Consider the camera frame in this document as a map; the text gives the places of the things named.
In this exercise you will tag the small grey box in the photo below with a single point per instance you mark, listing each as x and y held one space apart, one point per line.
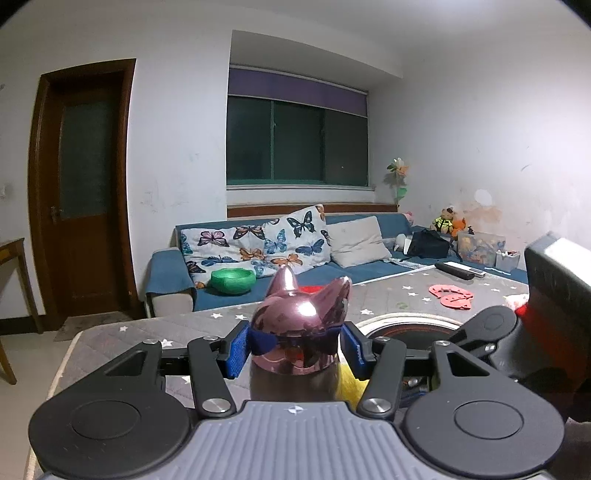
507 262

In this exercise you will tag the yellow cloth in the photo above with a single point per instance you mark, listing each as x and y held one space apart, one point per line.
348 387

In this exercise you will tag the clear toy storage box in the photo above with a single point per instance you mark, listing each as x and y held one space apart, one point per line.
480 247

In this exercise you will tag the beige pillow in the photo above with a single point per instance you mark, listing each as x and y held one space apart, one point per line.
360 242

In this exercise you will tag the brown wooden door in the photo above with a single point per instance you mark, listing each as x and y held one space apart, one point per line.
87 184

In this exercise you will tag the grey door mat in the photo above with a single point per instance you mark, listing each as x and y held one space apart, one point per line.
92 325

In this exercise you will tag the blue sofa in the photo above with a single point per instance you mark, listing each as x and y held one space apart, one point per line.
168 272

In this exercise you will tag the butterfly print blanket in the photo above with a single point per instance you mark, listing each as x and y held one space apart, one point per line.
258 244

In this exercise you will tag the artificial flower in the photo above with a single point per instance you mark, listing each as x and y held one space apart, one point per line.
398 173

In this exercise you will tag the purple roller blind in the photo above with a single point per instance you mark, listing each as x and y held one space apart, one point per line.
300 90

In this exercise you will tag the black bag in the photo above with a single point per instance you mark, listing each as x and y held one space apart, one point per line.
429 244

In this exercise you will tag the brown wooden table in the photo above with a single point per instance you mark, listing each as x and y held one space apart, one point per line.
11 251

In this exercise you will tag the round black pot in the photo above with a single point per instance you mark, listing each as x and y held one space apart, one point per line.
406 330

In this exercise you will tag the pink cat-ear bottle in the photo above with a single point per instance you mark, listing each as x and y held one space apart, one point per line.
300 318

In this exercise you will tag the pink felt cutouts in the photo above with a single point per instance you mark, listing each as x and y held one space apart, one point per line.
450 295

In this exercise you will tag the plush bear toy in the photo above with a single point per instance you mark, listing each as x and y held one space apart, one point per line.
445 221

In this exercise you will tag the black and white remote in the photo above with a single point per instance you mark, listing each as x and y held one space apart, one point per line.
459 270

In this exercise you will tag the green bowl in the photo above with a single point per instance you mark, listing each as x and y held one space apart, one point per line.
233 281

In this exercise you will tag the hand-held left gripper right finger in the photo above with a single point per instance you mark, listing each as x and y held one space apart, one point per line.
355 350

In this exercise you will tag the green-framed window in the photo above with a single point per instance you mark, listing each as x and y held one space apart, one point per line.
295 143

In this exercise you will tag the white plush toy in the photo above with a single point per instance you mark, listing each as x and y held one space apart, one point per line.
400 242

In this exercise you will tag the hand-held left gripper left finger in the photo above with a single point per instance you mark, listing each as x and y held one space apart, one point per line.
238 350

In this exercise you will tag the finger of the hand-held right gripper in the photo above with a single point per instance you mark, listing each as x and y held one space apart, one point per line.
494 323

